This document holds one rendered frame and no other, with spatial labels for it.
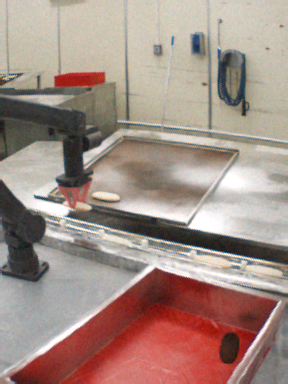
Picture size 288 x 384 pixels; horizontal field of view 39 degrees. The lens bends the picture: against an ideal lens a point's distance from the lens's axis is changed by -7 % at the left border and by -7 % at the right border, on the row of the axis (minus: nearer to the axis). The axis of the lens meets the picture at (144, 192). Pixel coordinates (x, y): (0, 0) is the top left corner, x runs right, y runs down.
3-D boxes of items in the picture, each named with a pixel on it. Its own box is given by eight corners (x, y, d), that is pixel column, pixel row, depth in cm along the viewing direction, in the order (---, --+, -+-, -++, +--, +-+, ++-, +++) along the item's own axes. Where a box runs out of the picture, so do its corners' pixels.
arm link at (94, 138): (54, 114, 115) (76, 116, 111) (81, 107, 124) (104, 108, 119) (57, 155, 119) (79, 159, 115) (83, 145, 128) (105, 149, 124)
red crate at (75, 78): (53, 86, 474) (53, 76, 469) (70, 82, 504) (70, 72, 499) (90, 86, 454) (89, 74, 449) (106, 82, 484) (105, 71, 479)
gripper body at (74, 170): (94, 176, 124) (93, 151, 121) (72, 187, 115) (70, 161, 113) (76, 173, 126) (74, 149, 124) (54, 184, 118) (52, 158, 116)
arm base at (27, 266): (-1, 274, 107) (36, 282, 104) (-6, 248, 104) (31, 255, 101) (14, 259, 115) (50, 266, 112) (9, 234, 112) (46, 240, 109)
